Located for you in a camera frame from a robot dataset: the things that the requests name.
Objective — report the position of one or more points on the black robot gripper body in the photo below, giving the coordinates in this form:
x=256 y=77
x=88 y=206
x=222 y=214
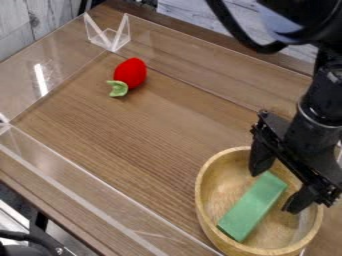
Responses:
x=304 y=144

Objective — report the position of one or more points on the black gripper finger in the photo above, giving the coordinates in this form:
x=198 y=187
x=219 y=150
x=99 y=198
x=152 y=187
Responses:
x=304 y=197
x=262 y=154

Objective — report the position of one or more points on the green rectangular block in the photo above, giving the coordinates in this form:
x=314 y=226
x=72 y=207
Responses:
x=248 y=211

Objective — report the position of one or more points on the brown wooden bowl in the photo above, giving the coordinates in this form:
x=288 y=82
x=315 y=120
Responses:
x=283 y=234

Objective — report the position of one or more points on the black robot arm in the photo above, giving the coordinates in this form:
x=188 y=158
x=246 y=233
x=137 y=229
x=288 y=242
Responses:
x=299 y=22

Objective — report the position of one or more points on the red plush strawberry toy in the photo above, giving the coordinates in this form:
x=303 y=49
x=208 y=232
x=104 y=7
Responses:
x=129 y=75

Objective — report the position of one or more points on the black table leg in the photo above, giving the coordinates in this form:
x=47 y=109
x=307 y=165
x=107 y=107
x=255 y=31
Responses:
x=37 y=225

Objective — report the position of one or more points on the clear acrylic corner bracket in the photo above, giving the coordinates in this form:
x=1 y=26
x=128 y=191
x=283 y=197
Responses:
x=109 y=39

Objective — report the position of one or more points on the clear acrylic tray wall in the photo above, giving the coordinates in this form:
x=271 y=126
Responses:
x=108 y=163

